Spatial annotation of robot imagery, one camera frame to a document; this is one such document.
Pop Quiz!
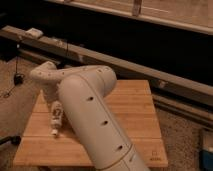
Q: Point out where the small white box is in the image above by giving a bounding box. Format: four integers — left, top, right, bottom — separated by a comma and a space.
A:
26, 28, 43, 38

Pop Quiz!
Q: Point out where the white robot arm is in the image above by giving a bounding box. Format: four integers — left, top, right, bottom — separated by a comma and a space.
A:
30, 61, 150, 171

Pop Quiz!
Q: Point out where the black cable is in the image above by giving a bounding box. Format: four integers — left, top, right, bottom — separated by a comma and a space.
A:
2, 39, 22, 99

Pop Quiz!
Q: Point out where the blue white container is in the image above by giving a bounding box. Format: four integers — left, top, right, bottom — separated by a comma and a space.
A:
199, 129, 213, 171

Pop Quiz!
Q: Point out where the white plastic bottle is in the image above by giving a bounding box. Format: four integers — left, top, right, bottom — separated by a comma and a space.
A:
51, 101, 64, 137

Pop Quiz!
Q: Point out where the black power adapter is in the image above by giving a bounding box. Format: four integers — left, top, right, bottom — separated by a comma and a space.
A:
13, 74, 24, 86

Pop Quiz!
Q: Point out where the long wooden beam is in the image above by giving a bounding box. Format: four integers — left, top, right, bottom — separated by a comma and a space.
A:
0, 25, 213, 107

